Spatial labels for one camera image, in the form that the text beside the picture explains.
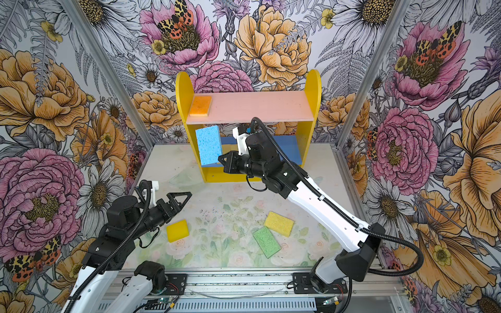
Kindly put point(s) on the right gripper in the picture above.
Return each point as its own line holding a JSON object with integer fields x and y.
{"x": 232, "y": 165}

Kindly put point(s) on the bright yellow square sponge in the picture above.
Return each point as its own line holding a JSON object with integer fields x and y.
{"x": 177, "y": 231}

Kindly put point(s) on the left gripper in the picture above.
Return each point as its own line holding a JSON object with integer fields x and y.
{"x": 177, "y": 206}

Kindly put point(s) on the lime yellow sponge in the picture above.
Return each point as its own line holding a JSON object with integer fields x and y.
{"x": 279, "y": 224}

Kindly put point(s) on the light green sponge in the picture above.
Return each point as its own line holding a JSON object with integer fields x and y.
{"x": 266, "y": 241}

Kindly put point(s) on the yellow shelf unit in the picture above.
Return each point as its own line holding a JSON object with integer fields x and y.
{"x": 298, "y": 107}

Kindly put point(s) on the orange sponge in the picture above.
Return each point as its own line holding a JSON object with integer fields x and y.
{"x": 200, "y": 106}

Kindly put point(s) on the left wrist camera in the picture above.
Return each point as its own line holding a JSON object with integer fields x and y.
{"x": 123, "y": 214}

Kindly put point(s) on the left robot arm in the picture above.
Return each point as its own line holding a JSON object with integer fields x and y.
{"x": 104, "y": 260}

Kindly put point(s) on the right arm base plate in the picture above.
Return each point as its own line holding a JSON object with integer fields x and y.
{"x": 303, "y": 283}

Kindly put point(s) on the aluminium front rail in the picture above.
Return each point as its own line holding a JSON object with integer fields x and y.
{"x": 250, "y": 290}

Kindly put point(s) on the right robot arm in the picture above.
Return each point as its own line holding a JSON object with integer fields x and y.
{"x": 359, "y": 248}

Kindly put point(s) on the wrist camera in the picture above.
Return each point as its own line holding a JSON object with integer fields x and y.
{"x": 256, "y": 146}
{"x": 123, "y": 214}

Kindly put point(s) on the blue sponge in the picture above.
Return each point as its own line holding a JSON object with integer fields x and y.
{"x": 290, "y": 147}
{"x": 209, "y": 145}

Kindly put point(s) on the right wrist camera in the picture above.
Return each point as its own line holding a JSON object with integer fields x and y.
{"x": 256, "y": 146}

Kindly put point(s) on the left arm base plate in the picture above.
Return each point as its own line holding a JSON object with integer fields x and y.
{"x": 170, "y": 284}

